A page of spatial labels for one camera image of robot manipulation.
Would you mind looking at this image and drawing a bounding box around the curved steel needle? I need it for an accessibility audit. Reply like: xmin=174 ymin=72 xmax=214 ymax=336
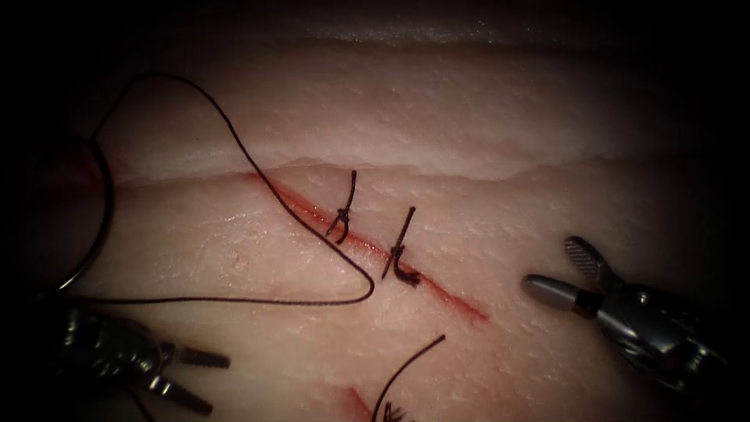
xmin=55 ymin=138 xmax=116 ymax=294

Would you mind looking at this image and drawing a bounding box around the left arm needle driver jaw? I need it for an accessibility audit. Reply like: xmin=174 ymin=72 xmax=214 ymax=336
xmin=146 ymin=374 xmax=214 ymax=417
xmin=175 ymin=346 xmax=231 ymax=370

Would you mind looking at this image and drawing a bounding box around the tissue pad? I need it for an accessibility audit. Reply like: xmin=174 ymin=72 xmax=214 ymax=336
xmin=0 ymin=11 xmax=750 ymax=422

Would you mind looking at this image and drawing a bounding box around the left arm needle driver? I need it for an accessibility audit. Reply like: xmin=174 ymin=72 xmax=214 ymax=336
xmin=55 ymin=307 xmax=176 ymax=390

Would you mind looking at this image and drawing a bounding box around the short black thread piece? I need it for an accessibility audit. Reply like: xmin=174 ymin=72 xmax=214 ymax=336
xmin=371 ymin=334 xmax=447 ymax=422

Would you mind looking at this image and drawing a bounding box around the right arm needle driver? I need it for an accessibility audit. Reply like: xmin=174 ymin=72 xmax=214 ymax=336
xmin=596 ymin=281 xmax=728 ymax=395

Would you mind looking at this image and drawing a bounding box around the right arm needle driver jaw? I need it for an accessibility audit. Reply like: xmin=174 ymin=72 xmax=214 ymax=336
xmin=563 ymin=235 xmax=624 ymax=293
xmin=520 ymin=274 xmax=605 ymax=320

